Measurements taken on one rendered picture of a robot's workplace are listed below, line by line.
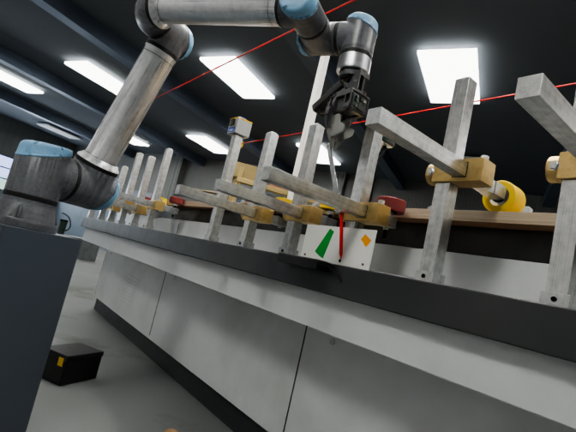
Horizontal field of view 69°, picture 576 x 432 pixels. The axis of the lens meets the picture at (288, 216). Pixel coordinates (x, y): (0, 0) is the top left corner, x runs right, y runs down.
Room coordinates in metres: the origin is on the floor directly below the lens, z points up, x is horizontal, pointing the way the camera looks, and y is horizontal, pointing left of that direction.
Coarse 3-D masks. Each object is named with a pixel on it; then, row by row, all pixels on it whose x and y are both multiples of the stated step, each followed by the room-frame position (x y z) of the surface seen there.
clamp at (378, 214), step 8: (368, 208) 1.05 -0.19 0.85; (376, 208) 1.03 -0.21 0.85; (384, 208) 1.04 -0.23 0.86; (344, 216) 1.11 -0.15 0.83; (352, 216) 1.09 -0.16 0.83; (368, 216) 1.04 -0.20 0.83; (376, 216) 1.02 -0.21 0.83; (384, 216) 1.04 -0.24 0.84; (368, 224) 1.08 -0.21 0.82; (376, 224) 1.05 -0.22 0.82; (384, 224) 1.04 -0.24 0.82
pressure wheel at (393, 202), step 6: (378, 198) 1.11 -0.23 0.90; (384, 198) 1.10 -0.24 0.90; (390, 198) 1.09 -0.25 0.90; (396, 198) 1.09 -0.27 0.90; (384, 204) 1.09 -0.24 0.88; (390, 204) 1.09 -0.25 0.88; (396, 204) 1.09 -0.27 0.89; (402, 204) 1.09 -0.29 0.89; (396, 210) 1.09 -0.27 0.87; (402, 210) 1.10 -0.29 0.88; (384, 234) 1.12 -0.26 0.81
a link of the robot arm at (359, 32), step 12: (360, 12) 1.06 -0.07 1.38; (348, 24) 1.08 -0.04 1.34; (360, 24) 1.06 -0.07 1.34; (372, 24) 1.07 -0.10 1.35; (336, 36) 1.09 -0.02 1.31; (348, 36) 1.07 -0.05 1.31; (360, 36) 1.06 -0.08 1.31; (372, 36) 1.07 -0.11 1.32; (348, 48) 1.07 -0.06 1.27; (360, 48) 1.06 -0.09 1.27; (372, 48) 1.08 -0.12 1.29
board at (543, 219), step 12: (168, 204) 2.52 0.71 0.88; (192, 204) 2.26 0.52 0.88; (204, 204) 2.15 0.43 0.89; (336, 216) 1.43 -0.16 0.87; (396, 216) 1.18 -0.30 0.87; (408, 216) 1.15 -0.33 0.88; (420, 216) 1.12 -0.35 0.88; (456, 216) 1.04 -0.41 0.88; (468, 216) 1.01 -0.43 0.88; (480, 216) 0.99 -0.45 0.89; (492, 216) 0.96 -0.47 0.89; (504, 216) 0.94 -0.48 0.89; (516, 216) 0.92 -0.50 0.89; (528, 216) 0.90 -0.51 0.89; (540, 216) 0.88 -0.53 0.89; (552, 216) 0.86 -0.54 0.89; (504, 228) 0.99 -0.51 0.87; (516, 228) 0.96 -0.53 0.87; (528, 228) 0.94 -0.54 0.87; (540, 228) 0.91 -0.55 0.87; (552, 228) 0.88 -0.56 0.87
